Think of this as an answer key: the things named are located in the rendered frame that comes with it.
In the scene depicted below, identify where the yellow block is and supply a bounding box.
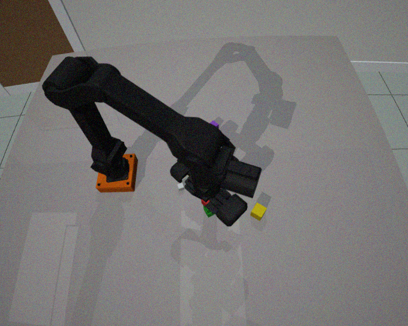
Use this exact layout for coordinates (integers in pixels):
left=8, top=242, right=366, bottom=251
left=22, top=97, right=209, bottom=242
left=251, top=203, right=267, bottom=221

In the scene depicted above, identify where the purple cube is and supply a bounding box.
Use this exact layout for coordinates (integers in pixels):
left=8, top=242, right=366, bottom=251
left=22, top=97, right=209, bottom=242
left=210, top=120, right=219, bottom=129

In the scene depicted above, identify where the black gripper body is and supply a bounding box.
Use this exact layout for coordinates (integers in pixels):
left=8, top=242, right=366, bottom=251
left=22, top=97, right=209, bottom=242
left=170, top=162, right=248, bottom=226

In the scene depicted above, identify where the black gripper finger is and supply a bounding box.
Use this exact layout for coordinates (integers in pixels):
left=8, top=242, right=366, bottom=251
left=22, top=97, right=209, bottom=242
left=205, top=202, right=218, bottom=214
left=184, top=184, right=201, bottom=199

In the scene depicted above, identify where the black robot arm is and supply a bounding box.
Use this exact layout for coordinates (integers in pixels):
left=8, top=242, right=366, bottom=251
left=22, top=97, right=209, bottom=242
left=42, top=56, right=262, bottom=198

